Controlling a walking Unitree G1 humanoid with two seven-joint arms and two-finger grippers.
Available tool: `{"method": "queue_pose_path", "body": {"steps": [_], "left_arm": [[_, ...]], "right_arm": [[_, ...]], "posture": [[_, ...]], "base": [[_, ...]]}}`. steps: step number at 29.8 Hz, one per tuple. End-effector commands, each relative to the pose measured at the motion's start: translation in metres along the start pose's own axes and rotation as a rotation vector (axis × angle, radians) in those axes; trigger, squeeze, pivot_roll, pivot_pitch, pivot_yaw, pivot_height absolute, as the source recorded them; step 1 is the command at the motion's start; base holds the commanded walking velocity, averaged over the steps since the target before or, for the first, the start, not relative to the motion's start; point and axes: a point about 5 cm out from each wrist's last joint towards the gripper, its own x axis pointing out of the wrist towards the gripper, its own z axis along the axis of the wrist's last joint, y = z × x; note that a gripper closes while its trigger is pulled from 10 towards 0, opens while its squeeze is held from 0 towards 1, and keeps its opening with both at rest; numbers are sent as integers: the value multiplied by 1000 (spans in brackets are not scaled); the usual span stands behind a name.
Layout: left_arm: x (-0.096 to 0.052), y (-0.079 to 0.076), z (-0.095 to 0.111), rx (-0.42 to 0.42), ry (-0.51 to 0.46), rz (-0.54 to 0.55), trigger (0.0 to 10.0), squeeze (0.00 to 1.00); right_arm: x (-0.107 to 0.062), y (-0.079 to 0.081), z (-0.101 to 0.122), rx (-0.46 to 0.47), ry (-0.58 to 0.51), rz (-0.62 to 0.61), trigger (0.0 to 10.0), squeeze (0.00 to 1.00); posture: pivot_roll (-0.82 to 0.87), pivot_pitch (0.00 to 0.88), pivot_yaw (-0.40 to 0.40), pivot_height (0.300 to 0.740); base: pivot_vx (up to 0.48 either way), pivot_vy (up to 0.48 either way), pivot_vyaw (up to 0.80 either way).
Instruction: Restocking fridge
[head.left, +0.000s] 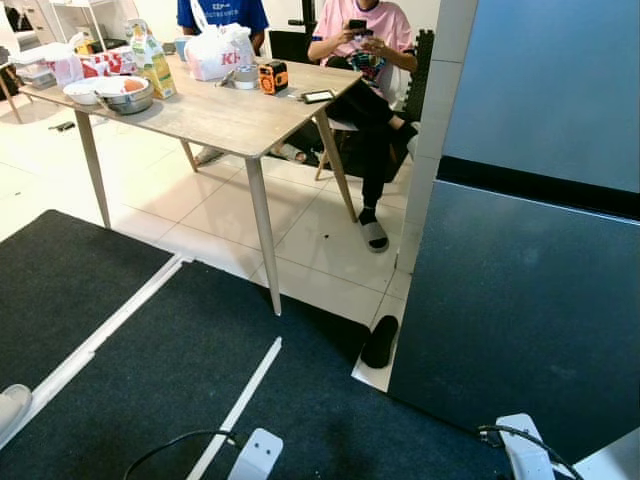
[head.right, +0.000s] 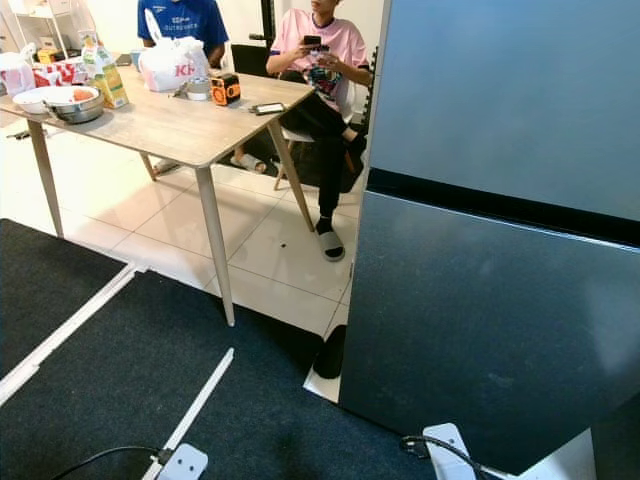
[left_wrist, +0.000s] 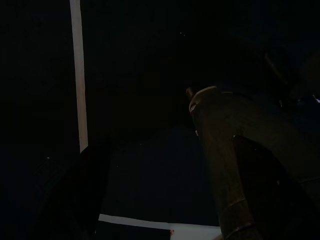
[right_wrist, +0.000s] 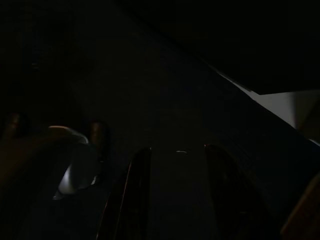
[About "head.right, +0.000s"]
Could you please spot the orange fruit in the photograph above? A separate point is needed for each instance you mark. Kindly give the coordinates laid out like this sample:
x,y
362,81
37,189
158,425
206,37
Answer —
x,y
83,94

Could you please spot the grey fridge door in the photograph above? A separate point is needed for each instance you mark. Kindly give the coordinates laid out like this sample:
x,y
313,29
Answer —
x,y
480,340

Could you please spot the black oval fridge foot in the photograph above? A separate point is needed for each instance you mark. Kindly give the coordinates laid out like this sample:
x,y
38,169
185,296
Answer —
x,y
329,352

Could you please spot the grey two-door fridge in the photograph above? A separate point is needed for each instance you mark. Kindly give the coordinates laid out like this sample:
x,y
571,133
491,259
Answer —
x,y
490,100

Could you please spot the dark carpet mat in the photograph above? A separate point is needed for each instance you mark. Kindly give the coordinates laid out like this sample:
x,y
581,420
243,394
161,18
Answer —
x,y
260,400
50,290

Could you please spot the small black gadget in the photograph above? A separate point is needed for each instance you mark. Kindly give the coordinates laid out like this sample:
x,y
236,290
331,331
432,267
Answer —
x,y
15,134

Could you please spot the white floor strip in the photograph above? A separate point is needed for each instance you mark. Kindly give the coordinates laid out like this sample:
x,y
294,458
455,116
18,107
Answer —
x,y
200,402
70,330

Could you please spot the steel bowl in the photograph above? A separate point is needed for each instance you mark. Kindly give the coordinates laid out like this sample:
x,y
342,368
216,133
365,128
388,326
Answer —
x,y
85,114

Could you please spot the plastic wrapped paper bucket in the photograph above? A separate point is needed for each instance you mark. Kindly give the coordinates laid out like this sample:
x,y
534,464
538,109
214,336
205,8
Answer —
x,y
18,75

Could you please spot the red white food box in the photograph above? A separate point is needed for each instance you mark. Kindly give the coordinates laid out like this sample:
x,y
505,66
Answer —
x,y
60,72

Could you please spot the green juice carton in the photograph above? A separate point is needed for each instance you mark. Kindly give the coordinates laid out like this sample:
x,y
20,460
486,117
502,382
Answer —
x,y
108,80

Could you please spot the light wooden table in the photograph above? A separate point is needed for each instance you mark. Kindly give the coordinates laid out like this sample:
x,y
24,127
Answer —
x,y
180,125

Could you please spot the white plastic bag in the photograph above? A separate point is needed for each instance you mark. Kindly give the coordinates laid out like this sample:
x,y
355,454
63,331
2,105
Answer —
x,y
170,65

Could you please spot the small grey cup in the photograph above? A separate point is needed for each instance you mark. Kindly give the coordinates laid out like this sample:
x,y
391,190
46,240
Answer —
x,y
199,90

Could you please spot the orange black speaker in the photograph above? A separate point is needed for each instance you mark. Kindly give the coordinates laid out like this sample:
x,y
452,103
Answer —
x,y
226,90

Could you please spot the person in blue shirt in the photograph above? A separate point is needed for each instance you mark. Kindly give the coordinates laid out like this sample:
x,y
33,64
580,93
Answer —
x,y
185,18

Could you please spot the black smartphone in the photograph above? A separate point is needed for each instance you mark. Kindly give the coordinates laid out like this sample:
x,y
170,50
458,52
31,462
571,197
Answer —
x,y
270,108

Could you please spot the black handheld phone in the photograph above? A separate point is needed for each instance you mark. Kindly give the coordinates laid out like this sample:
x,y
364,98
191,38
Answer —
x,y
312,42

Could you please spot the person in pink shirt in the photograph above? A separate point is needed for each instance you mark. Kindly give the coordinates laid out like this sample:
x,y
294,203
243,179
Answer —
x,y
325,40

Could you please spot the white chair wooden legs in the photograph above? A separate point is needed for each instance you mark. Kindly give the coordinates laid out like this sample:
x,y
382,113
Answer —
x,y
353,95

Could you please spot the black foam mat panel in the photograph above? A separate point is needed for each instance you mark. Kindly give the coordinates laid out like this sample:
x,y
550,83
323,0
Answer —
x,y
369,90

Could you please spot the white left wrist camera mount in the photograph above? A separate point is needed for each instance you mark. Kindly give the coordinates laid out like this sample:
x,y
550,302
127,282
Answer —
x,y
185,462

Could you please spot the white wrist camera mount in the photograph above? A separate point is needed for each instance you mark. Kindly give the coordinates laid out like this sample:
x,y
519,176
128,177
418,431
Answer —
x,y
448,455
185,462

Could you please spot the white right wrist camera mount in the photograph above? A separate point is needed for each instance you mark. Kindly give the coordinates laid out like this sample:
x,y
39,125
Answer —
x,y
448,455

